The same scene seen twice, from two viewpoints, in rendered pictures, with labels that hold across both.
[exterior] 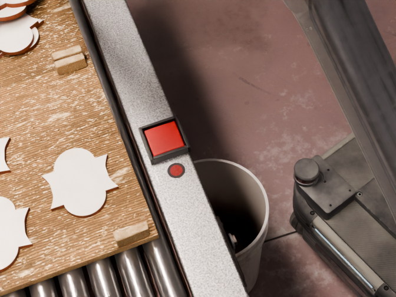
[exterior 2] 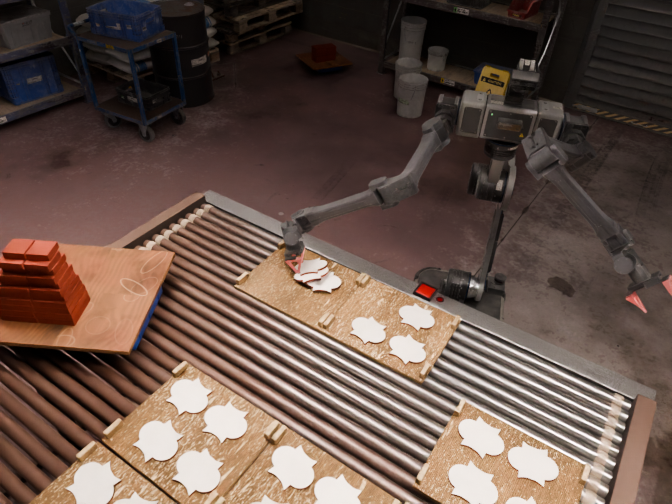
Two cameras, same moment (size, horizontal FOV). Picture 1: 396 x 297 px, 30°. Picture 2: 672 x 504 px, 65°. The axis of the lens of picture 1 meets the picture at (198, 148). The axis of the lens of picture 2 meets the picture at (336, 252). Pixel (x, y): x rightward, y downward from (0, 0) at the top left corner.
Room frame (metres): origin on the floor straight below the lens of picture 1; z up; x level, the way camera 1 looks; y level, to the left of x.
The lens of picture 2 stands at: (-0.09, 1.42, 2.40)
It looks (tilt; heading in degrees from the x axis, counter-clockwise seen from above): 40 degrees down; 315
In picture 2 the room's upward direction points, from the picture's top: 3 degrees clockwise
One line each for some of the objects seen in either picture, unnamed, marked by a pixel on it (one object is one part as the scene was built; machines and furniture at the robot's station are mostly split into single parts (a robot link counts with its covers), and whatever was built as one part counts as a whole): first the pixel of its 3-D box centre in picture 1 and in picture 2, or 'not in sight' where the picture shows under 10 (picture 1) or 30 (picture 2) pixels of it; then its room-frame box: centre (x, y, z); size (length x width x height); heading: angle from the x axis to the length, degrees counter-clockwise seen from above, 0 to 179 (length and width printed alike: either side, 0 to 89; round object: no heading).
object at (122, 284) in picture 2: not in sight; (85, 293); (1.49, 1.10, 1.03); 0.50 x 0.50 x 0.02; 43
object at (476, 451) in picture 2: not in sight; (503, 475); (0.10, 0.50, 0.94); 0.41 x 0.35 x 0.04; 13
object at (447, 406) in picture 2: not in sight; (329, 343); (0.82, 0.52, 0.90); 1.95 x 0.05 x 0.05; 13
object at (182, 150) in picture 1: (164, 139); (425, 291); (0.75, 0.06, 0.92); 0.08 x 0.08 x 0.02; 13
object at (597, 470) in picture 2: not in sight; (337, 334); (0.83, 0.47, 0.90); 1.95 x 0.05 x 0.05; 13
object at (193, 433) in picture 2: not in sight; (193, 430); (0.81, 1.08, 0.94); 0.41 x 0.35 x 0.04; 13
